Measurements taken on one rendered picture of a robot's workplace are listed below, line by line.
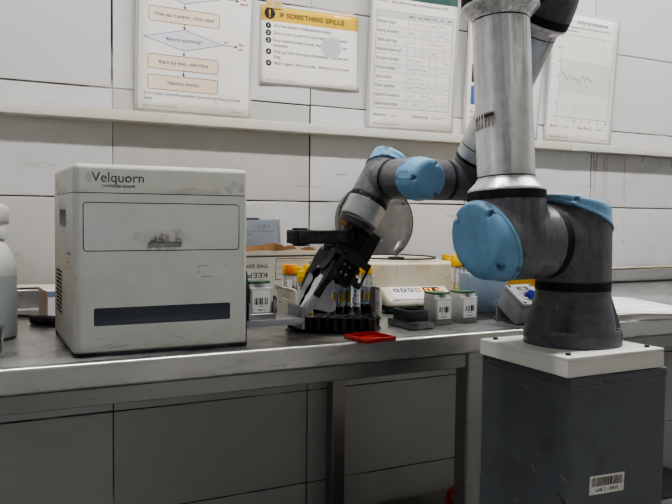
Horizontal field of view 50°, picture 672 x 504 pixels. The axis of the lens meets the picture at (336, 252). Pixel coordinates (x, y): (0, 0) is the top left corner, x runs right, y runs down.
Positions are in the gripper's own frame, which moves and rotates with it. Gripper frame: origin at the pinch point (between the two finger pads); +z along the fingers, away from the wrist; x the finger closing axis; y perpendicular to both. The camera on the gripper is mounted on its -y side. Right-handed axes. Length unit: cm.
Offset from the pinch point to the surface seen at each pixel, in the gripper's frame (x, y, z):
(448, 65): 58, 32, -90
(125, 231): -4.4, -35.0, 3.1
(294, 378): -5.4, 2.7, 11.1
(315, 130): 56, 5, -49
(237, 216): -4.4, -20.3, -8.2
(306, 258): 25.0, 7.1, -13.3
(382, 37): 58, 10, -84
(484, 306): 6.6, 42.3, -22.0
